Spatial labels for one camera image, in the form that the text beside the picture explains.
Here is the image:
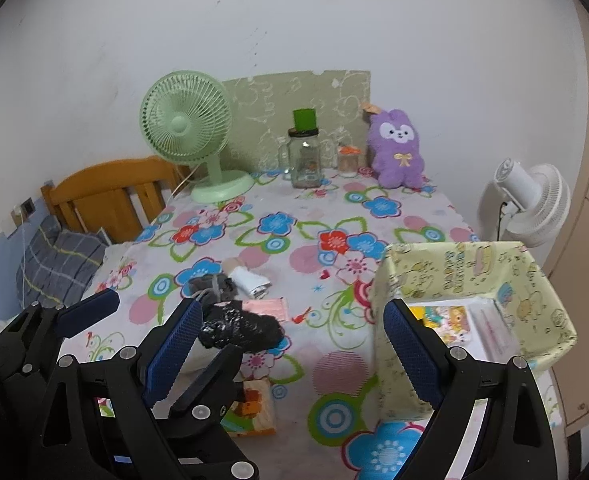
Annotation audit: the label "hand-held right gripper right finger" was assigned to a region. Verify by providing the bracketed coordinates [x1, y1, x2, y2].
[383, 299, 561, 480]

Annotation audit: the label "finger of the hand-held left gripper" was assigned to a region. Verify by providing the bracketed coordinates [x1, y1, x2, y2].
[167, 345, 258, 480]
[0, 287, 121, 392]

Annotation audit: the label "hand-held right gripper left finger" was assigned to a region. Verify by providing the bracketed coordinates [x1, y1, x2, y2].
[27, 299, 205, 480]

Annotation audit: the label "black plastic bag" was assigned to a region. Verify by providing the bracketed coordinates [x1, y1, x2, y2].
[198, 301, 286, 352]

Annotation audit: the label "grey sock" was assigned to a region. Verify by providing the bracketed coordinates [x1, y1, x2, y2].
[188, 272, 238, 307]

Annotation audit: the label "pink packet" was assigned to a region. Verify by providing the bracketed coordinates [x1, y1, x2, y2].
[243, 297, 290, 323]

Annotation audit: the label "white sock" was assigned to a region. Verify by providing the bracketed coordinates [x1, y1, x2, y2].
[222, 257, 273, 302]

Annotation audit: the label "yellow fabric storage box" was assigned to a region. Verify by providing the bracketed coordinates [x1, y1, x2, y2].
[371, 241, 578, 422]

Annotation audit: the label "yellow orange printed packet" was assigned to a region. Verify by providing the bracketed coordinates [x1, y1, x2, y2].
[223, 377, 278, 437]

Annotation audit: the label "colourful cartoon booklet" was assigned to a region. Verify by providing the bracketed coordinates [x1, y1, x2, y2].
[421, 305, 476, 347]

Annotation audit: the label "grey plaid pillow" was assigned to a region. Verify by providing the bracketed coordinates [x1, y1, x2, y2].
[21, 215, 109, 309]

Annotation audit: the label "clear plastic packet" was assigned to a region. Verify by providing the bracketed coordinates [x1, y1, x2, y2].
[473, 299, 521, 362]

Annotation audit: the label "wooden bed headboard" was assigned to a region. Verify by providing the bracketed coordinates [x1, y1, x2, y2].
[41, 156, 191, 244]

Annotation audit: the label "floral tablecloth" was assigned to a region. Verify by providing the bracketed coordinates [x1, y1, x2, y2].
[57, 167, 557, 480]

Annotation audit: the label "white desk fan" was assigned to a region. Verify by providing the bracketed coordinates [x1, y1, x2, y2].
[478, 158, 572, 249]

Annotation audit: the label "purple plush bunny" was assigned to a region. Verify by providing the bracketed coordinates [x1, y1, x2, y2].
[365, 108, 428, 190]

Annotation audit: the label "small glass orange lid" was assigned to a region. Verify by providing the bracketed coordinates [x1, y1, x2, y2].
[337, 146, 360, 178]

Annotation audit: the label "green desk fan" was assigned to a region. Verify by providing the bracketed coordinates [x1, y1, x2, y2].
[141, 69, 255, 205]

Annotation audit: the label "glass jar mug black lid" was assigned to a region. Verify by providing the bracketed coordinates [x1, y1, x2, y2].
[278, 128, 337, 190]

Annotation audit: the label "green patterned backing board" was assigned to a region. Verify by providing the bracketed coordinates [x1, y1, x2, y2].
[222, 70, 372, 177]

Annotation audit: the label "wall socket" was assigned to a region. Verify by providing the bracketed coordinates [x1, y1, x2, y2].
[11, 198, 36, 227]

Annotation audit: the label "white fan power cord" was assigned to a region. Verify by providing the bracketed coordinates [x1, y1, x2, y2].
[171, 164, 210, 200]

